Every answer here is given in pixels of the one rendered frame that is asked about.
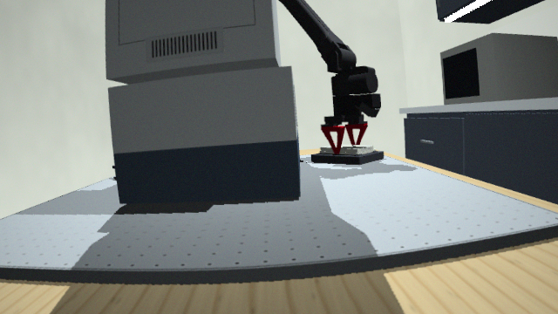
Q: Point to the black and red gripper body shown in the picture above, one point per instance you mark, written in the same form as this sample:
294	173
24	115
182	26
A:
336	120

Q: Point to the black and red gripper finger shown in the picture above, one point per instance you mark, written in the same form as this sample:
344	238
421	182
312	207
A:
349	129
340	134

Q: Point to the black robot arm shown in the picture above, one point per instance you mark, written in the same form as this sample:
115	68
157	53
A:
361	79

